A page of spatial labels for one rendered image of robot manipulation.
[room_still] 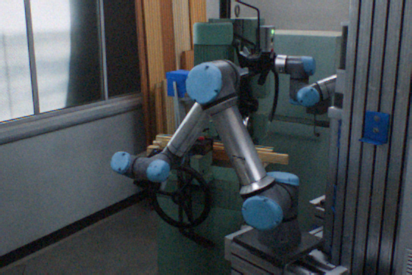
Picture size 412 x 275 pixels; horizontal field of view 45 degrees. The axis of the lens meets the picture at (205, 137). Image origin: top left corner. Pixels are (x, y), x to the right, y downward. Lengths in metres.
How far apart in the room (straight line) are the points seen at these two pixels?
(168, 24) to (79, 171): 1.33
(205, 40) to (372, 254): 1.10
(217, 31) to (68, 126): 1.58
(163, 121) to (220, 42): 1.69
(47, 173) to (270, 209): 2.17
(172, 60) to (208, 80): 2.59
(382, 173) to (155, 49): 2.54
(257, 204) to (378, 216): 0.39
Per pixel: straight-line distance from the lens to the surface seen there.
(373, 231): 1.67
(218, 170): 2.18
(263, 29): 2.46
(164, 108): 3.74
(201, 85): 1.47
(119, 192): 3.95
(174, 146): 1.75
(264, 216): 1.50
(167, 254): 2.47
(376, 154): 1.59
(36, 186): 3.38
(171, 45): 4.04
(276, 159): 2.24
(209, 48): 2.18
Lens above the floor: 1.59
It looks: 15 degrees down
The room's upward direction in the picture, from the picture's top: straight up
